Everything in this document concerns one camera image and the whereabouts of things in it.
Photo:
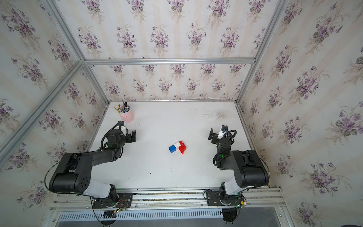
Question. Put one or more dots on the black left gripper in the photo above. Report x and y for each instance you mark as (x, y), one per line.
(128, 140)

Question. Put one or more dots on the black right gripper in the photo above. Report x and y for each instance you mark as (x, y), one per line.
(214, 141)

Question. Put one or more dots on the long red lego brick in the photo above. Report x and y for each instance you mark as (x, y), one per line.
(182, 147)

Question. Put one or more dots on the white lego brick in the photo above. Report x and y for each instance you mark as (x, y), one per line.
(177, 145)

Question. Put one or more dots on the blue lego brick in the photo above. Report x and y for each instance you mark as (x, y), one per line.
(172, 149)

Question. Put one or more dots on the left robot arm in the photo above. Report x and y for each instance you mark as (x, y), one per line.
(73, 173)

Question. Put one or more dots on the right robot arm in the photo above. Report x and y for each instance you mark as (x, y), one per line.
(248, 168)

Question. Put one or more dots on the pink pen cup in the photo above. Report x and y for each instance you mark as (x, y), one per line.
(127, 117)

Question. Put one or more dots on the pens in cup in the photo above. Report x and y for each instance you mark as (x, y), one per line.
(122, 108)

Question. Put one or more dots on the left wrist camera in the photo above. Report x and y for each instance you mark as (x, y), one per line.
(121, 124)

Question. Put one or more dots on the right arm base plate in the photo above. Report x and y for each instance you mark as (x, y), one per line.
(216, 198)

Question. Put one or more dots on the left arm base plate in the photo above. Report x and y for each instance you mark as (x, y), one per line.
(122, 201)

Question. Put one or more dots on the aluminium rail frame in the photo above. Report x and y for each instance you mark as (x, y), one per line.
(171, 198)

